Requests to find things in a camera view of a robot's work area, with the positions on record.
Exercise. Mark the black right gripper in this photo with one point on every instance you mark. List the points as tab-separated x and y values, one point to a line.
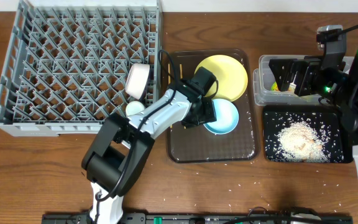
309	67

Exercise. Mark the light blue bowl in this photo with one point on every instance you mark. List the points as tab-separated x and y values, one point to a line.
227	117

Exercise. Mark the pile of rice waste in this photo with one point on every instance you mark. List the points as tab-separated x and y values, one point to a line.
302	143

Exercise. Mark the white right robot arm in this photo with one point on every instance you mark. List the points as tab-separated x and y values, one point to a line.
345	99

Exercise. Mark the white shallow bowl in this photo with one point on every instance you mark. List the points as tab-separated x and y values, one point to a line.
137	80

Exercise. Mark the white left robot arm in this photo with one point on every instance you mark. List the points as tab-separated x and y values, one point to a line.
117	155

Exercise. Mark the white plastic cup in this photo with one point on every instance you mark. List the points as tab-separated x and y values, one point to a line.
134	107

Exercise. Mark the black waste tray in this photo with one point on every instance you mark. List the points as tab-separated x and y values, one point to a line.
277	117

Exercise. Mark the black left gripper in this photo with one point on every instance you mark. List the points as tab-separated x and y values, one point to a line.
202	112

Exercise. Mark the yellow green wrapper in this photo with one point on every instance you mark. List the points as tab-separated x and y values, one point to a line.
291	88

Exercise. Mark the wooden chopstick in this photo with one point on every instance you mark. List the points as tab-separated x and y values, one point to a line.
181	71
169	74

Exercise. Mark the grey plastic dish rack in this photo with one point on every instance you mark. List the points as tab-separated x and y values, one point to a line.
66	67

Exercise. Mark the dark brown serving tray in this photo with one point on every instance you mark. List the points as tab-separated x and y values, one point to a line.
198	144

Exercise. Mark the clear plastic waste bin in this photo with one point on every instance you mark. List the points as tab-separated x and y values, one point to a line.
263	80

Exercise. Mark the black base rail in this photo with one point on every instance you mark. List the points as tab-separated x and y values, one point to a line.
255	215

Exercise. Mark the yellow round plate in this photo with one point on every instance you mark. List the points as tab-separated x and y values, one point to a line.
231	76

